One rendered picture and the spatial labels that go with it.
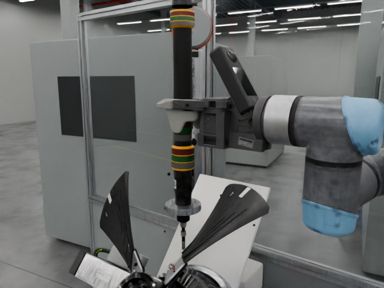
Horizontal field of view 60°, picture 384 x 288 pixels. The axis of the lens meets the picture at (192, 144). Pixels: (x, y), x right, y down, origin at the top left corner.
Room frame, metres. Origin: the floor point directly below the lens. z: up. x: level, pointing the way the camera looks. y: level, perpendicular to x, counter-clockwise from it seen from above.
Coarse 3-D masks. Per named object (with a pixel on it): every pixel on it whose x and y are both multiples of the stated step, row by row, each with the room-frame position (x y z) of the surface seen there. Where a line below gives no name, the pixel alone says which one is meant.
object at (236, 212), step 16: (224, 192) 0.85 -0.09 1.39; (240, 192) 0.78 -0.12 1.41; (256, 192) 0.73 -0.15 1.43; (224, 208) 0.76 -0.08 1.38; (240, 208) 0.71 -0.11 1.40; (256, 208) 0.68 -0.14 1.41; (208, 224) 0.76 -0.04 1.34; (224, 224) 0.69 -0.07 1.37; (240, 224) 0.66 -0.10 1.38; (208, 240) 0.68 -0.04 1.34; (192, 256) 0.66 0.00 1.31
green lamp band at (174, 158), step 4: (172, 156) 0.61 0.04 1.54; (176, 156) 0.60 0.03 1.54; (180, 156) 0.60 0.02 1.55; (184, 156) 0.59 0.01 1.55; (188, 156) 0.60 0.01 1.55; (192, 156) 0.60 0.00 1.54; (172, 160) 0.61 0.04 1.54; (176, 160) 0.60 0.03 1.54; (180, 160) 0.59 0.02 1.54; (184, 160) 0.59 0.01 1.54; (188, 160) 0.60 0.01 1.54; (192, 160) 0.60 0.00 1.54
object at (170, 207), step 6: (192, 174) 0.64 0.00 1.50; (174, 198) 0.64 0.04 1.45; (192, 198) 0.64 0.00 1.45; (168, 204) 0.61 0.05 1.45; (174, 204) 0.61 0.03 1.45; (192, 204) 0.61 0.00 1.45; (198, 204) 0.61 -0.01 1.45; (168, 210) 0.60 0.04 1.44; (174, 210) 0.58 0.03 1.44; (180, 210) 0.58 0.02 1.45; (186, 210) 0.58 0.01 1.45; (192, 210) 0.59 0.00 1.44; (198, 210) 0.60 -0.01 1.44
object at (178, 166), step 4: (172, 164) 0.61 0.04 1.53; (176, 164) 0.60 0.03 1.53; (180, 164) 0.59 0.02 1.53; (184, 164) 0.59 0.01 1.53; (188, 164) 0.60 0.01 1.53; (192, 164) 0.60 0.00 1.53; (176, 168) 0.60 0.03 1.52; (180, 168) 0.60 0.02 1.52; (184, 168) 0.59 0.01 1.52; (188, 168) 0.60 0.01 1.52
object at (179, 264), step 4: (180, 260) 0.74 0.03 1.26; (176, 264) 0.73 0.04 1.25; (180, 264) 0.70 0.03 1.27; (184, 264) 0.67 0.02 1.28; (176, 268) 0.70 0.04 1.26; (180, 268) 0.67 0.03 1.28; (168, 272) 0.73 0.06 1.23; (172, 272) 0.69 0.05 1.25; (176, 272) 0.66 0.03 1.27; (168, 276) 0.69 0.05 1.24; (172, 276) 0.66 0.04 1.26; (168, 280) 0.66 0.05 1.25
